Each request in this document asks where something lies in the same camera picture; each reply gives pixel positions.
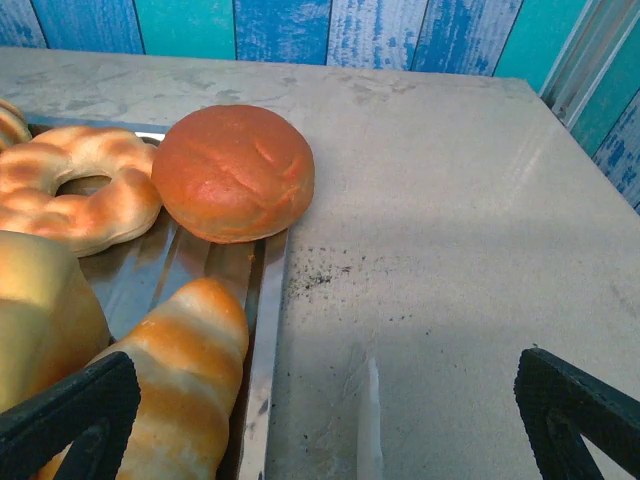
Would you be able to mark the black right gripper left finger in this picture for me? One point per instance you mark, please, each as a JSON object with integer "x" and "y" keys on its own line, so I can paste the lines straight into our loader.
{"x": 60, "y": 400}

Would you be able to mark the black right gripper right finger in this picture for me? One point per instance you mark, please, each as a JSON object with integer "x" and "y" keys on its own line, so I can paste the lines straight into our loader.
{"x": 575, "y": 385}

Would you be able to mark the golden fake loaf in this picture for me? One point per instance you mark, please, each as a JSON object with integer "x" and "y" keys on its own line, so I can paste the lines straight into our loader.
{"x": 45, "y": 310}

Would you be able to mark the striped long fake roll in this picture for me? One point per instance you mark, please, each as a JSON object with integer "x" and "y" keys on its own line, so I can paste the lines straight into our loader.
{"x": 190, "y": 350}

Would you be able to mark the metal tongs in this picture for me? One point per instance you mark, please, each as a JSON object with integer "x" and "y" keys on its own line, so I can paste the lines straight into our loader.
{"x": 370, "y": 425}

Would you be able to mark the ridged spiral fake bread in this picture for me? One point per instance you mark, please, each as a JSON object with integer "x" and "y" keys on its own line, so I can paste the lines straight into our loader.
{"x": 10, "y": 125}

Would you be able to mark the round brown fake bun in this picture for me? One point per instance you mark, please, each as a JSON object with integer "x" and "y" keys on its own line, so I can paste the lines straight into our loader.
{"x": 235, "y": 175}

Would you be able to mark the metal baking tray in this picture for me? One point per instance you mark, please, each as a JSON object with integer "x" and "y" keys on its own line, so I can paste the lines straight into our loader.
{"x": 150, "y": 280}

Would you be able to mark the aluminium frame post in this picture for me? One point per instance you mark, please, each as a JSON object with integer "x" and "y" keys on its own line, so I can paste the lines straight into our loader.
{"x": 580, "y": 60}

